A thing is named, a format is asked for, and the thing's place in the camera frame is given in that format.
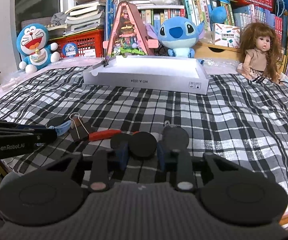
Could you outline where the black round disc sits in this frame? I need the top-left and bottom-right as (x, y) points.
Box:
(128, 132), (157, 160)

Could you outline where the black white plaid cloth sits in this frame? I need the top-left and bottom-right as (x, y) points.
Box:
(0, 67), (288, 194)

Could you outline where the blue Stitch plush toy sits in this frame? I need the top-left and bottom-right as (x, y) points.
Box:
(145, 16), (205, 58)

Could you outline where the red plastic tool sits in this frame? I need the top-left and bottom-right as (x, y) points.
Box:
(89, 129), (122, 141)

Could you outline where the white patterned small box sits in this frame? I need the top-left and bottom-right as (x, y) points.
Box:
(212, 23), (241, 49)

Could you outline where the Doraemon plush toy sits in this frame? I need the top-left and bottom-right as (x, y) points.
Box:
(16, 23), (60, 74)

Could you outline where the dark grey round disc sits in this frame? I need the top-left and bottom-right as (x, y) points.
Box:
(162, 125), (189, 151)

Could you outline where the pink triangular miniature house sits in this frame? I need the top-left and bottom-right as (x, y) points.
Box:
(103, 1), (159, 57)

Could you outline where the red plastic crate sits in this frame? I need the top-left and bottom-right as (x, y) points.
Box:
(48, 29), (104, 58)

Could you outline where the white cardboard box tray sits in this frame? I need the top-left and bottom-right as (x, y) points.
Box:
(83, 55), (209, 95)

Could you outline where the light blue plastic clip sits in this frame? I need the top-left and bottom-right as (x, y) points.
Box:
(48, 120), (71, 137)

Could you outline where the small black binder clip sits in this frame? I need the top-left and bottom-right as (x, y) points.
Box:
(101, 56), (110, 67)

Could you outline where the stack of books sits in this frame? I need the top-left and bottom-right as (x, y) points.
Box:
(45, 0), (119, 37)

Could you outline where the wooden drawer box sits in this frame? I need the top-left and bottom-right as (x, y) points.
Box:
(193, 42), (241, 61)

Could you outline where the brown haired doll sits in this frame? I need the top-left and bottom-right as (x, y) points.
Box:
(236, 22), (281, 83)

